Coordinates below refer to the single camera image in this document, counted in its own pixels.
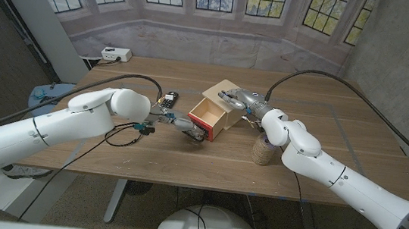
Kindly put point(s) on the printed window backdrop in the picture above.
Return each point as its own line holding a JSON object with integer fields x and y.
{"x": 204, "y": 46}

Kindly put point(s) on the brown twine spool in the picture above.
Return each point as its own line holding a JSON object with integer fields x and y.
{"x": 261, "y": 153}

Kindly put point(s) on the wooden box with slot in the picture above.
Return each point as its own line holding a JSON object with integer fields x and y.
{"x": 216, "y": 89}

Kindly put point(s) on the white power strip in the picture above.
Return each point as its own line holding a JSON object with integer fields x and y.
{"x": 116, "y": 54}

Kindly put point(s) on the black TV remote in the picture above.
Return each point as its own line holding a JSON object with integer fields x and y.
{"x": 170, "y": 99}

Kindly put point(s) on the teal small object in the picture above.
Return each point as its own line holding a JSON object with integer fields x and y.
{"x": 39, "y": 93}

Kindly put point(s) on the small black device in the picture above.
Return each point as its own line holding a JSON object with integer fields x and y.
{"x": 48, "y": 99}

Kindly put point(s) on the grey sneaker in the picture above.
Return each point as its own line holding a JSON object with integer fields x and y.
{"x": 25, "y": 172}

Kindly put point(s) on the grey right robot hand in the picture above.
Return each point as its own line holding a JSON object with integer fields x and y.
{"x": 249, "y": 100}

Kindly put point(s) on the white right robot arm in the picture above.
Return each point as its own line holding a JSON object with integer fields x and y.
{"x": 335, "y": 178}

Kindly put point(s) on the blue round stool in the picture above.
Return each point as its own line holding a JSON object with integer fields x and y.
{"x": 58, "y": 88}

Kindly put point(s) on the grey table leg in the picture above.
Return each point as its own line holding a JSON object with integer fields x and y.
{"x": 115, "y": 200}
{"x": 308, "y": 228}

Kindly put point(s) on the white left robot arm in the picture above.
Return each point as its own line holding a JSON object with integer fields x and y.
{"x": 54, "y": 129}

